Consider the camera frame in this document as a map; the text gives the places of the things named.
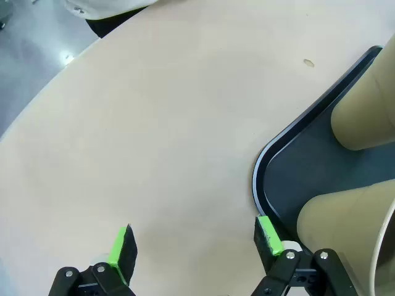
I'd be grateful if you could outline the black plastic serving tray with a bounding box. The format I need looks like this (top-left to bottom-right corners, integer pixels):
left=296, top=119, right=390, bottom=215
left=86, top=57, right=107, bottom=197
left=252, top=45, right=395, bottom=257

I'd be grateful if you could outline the light grey sweater torso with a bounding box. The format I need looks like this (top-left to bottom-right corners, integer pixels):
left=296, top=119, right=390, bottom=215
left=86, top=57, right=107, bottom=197
left=64, top=0, right=158, bottom=21

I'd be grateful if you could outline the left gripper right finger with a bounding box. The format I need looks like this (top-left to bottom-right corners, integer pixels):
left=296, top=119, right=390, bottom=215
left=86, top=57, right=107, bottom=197
left=250, top=215, right=360, bottom=296

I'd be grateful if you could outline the tall brown paper cup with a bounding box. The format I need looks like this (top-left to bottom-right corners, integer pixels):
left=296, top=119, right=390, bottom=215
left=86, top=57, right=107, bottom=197
left=296, top=180, right=395, bottom=296
left=330, top=32, right=395, bottom=151

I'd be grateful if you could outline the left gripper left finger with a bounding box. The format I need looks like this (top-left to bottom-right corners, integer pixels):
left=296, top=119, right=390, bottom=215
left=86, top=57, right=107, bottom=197
left=48, top=223, right=138, bottom=296

